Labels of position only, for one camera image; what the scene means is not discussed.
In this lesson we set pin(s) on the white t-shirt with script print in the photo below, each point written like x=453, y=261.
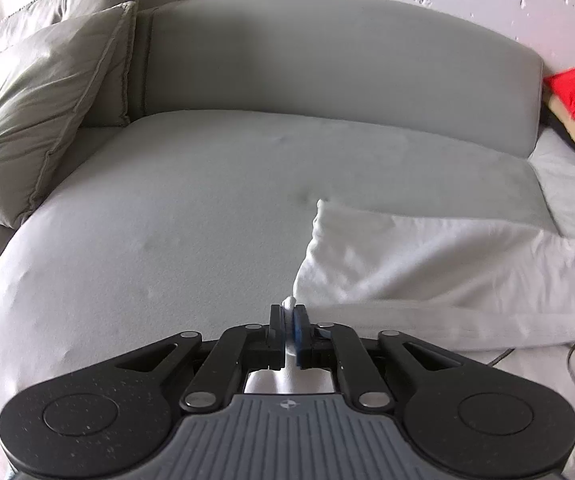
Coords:
x=417, y=260

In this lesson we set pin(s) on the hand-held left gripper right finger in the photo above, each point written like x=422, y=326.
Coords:
x=300, y=332

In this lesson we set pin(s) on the grey fabric sofa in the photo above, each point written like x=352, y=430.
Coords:
x=217, y=210

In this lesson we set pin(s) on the large beige pillow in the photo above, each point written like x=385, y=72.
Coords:
x=32, y=110

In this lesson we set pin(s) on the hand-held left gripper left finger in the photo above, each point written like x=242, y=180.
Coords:
x=276, y=330

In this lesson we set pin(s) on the grey padded seat cushion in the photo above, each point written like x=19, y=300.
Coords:
x=567, y=190

